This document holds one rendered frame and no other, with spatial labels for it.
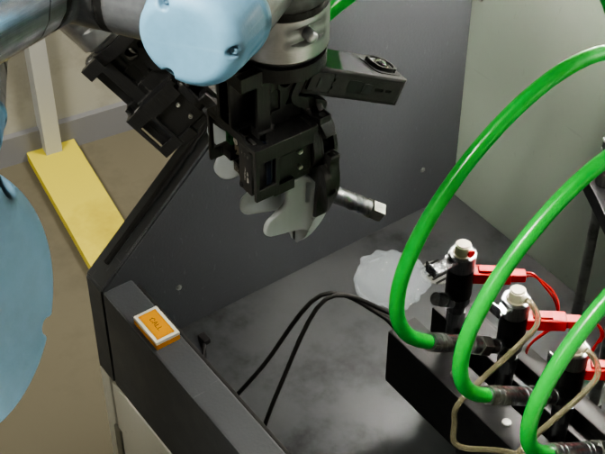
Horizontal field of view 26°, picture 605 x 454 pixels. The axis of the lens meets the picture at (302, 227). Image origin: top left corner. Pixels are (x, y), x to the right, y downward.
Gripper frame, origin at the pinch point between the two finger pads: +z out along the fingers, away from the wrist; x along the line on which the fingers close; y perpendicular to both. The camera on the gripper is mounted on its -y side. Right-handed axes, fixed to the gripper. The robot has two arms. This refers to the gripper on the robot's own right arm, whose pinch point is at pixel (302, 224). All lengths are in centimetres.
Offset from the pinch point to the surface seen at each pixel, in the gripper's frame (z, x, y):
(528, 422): 4.8, 25.7, -4.0
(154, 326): 27.2, -20.4, 5.5
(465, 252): 11.9, 2.1, -18.5
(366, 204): 10.5, -8.3, -14.0
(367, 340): 40.4, -14.5, -20.2
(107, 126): 120, -166, -60
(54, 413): 123, -94, -7
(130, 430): 51, -27, 7
